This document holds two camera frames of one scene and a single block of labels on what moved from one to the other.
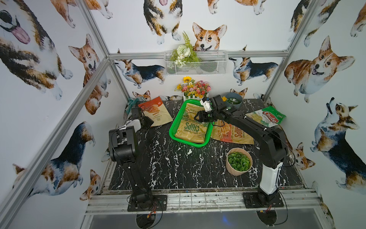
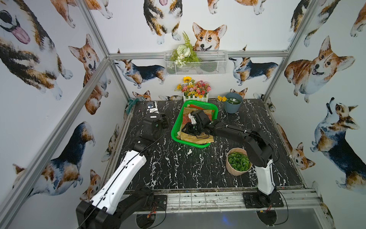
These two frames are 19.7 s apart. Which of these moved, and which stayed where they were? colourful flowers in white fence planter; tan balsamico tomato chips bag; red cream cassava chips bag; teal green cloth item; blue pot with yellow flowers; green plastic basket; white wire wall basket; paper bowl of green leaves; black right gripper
Moved: black right gripper; tan balsamico tomato chips bag; red cream cassava chips bag
Stayed: blue pot with yellow flowers; white wire wall basket; teal green cloth item; colourful flowers in white fence planter; green plastic basket; paper bowl of green leaves
